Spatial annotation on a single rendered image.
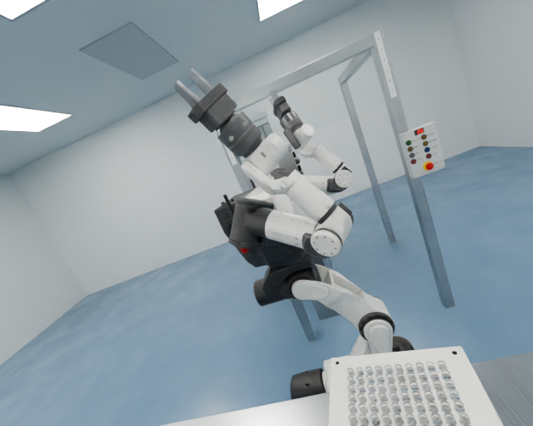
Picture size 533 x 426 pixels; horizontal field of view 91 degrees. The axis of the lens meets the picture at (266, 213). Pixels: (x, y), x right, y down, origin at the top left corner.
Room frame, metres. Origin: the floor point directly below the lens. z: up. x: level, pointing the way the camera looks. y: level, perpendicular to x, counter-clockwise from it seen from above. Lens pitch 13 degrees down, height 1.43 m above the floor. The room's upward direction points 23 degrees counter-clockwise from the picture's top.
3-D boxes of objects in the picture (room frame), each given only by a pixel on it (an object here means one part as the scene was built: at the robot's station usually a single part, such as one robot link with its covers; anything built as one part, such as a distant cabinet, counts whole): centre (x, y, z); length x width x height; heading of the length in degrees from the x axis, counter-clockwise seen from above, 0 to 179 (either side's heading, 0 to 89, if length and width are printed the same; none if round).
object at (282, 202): (1.03, 0.01, 1.16); 0.34 x 0.30 x 0.36; 156
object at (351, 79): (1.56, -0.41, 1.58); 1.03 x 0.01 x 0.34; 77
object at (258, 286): (1.03, 0.04, 0.89); 0.28 x 0.13 x 0.18; 78
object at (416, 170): (1.41, -0.93, 1.08); 0.17 x 0.06 x 0.26; 77
